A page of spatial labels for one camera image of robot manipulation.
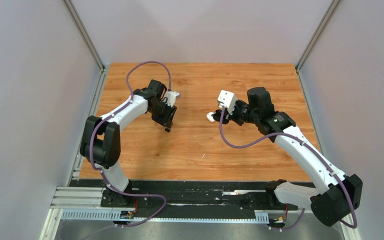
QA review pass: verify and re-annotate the white earbud charging case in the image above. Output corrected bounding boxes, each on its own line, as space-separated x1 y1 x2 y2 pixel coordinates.
206 112 216 123

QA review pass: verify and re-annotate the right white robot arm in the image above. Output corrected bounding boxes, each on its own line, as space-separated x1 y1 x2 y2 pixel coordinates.
206 86 363 229

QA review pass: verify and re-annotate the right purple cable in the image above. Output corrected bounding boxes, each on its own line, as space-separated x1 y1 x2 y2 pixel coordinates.
219 106 359 232

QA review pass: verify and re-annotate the right aluminium frame post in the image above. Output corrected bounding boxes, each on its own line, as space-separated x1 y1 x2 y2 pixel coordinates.
295 0 342 73

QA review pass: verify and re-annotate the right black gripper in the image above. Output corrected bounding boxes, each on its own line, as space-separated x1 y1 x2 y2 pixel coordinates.
222 99 260 127

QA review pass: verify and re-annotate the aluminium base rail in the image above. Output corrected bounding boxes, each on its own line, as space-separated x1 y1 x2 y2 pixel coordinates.
39 186 102 240

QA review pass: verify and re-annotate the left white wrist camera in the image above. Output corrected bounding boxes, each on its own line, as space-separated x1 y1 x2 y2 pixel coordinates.
162 90 181 107

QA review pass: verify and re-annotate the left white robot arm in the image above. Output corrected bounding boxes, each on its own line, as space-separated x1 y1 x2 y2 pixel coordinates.
79 79 181 207

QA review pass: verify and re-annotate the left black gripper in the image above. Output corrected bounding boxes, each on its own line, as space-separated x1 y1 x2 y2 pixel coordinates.
149 100 178 130

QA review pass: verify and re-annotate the left aluminium frame post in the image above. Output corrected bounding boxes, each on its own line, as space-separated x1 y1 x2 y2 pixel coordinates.
62 0 108 84

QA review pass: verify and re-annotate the aluminium frame post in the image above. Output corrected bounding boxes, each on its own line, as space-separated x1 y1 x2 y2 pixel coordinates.
295 0 342 73
62 0 108 84

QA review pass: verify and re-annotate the slotted cable duct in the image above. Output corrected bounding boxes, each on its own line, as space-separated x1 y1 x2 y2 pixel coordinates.
60 209 270 224

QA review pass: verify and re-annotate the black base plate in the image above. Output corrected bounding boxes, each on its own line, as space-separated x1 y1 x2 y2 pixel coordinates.
69 179 301 218

